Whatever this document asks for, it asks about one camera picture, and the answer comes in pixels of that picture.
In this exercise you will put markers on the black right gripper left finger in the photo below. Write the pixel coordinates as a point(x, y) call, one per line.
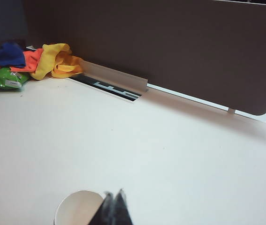
point(101, 213)

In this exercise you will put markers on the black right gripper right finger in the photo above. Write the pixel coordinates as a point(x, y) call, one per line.
point(122, 211)

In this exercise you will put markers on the white logo paper cup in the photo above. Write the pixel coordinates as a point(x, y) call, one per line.
point(76, 208)

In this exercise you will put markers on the white partition foot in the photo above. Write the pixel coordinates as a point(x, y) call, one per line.
point(231, 111)

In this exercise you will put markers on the yellow cloth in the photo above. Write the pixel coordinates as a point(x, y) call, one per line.
point(50, 58)

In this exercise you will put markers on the green snack packet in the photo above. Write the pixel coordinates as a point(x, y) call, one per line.
point(3, 78)

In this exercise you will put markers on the orange cloth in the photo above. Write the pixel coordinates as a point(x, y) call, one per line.
point(29, 61)

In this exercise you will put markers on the wide grey-brown desk partition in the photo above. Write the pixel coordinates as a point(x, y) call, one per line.
point(170, 47)

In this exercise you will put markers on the blue cloth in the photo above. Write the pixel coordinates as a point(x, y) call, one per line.
point(6, 55)

